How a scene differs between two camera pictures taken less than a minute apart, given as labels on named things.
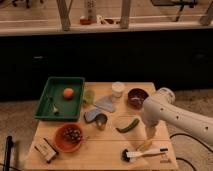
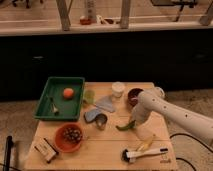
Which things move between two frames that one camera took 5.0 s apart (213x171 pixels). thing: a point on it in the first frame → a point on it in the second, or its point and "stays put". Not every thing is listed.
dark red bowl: x=136 y=97 stays put
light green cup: x=89 y=96 stays put
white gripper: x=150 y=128 → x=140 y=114
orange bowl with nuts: x=68 y=137 stays put
